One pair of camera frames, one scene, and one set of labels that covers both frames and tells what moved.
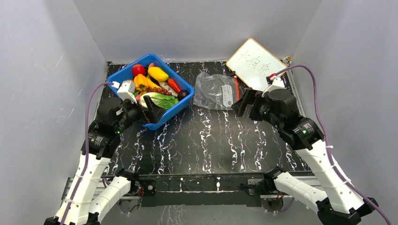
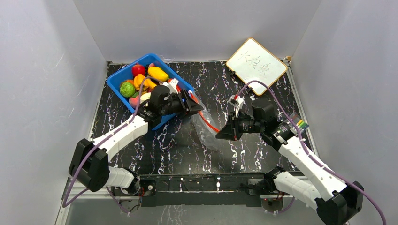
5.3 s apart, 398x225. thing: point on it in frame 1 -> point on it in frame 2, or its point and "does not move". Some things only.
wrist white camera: x=126 y=91 -> x=172 y=86
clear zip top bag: x=217 y=91 -> x=205 y=127
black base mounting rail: x=189 y=190 does not move
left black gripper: x=153 y=114 -> x=189 y=105
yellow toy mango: x=157 y=73 does not move
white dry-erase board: x=252 y=63 does not move
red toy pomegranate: x=137 y=69 does not move
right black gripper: x=251 y=105 -> x=234 y=126
